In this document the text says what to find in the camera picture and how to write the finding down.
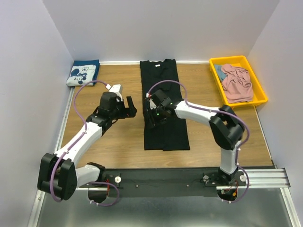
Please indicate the aluminium frame rail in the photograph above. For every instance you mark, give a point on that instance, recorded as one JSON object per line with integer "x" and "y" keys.
{"x": 253, "y": 177}

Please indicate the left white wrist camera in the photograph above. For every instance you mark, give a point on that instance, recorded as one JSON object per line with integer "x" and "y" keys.
{"x": 117, "y": 89}

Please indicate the black t-shirt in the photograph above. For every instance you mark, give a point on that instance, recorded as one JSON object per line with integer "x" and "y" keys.
{"x": 172, "y": 135}

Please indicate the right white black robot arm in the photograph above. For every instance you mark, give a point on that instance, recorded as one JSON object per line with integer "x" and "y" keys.
{"x": 226, "y": 127}

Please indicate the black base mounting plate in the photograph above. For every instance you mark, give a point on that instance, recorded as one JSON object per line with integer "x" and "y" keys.
{"x": 169, "y": 182}

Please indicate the folded blue cartoon t-shirt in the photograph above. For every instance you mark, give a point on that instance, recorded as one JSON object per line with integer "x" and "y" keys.
{"x": 83, "y": 72}

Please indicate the yellow plastic bin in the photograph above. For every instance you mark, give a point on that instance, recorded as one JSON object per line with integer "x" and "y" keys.
{"x": 259, "y": 96}

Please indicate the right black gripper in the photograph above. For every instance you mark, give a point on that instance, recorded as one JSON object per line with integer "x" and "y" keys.
{"x": 152, "y": 121}

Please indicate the light blue garment in bin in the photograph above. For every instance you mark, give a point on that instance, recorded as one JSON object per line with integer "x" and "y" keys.
{"x": 221, "y": 75}

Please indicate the pink t-shirt in bin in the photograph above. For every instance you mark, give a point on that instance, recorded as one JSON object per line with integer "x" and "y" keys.
{"x": 237, "y": 85}

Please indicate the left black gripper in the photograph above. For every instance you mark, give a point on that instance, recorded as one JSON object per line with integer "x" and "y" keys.
{"x": 127, "y": 112}

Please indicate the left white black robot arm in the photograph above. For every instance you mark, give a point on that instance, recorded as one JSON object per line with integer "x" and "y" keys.
{"x": 68, "y": 157}

